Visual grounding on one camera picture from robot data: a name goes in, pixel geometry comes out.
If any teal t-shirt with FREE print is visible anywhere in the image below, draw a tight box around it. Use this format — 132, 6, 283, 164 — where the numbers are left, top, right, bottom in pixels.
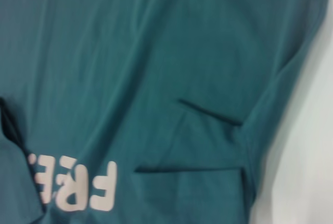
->
0, 0, 330, 224

